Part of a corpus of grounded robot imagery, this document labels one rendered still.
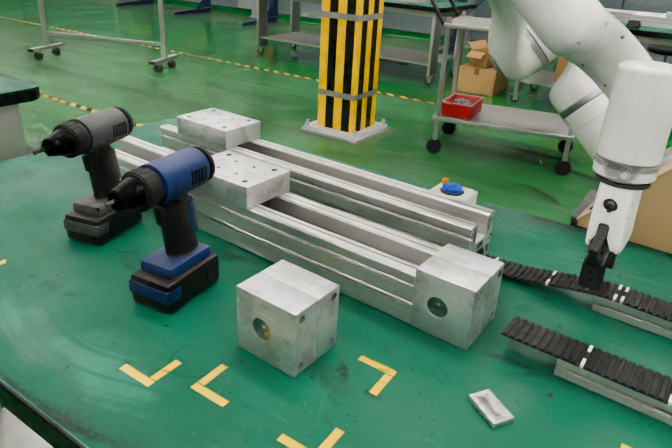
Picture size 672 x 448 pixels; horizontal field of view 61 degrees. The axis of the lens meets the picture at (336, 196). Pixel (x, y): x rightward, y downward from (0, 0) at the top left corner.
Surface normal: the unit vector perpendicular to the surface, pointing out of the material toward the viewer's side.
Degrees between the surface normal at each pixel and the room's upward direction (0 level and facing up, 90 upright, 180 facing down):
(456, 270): 0
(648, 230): 90
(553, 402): 0
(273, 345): 90
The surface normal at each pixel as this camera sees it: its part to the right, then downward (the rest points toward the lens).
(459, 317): -0.59, 0.29
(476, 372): 0.05, -0.92
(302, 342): 0.80, 0.28
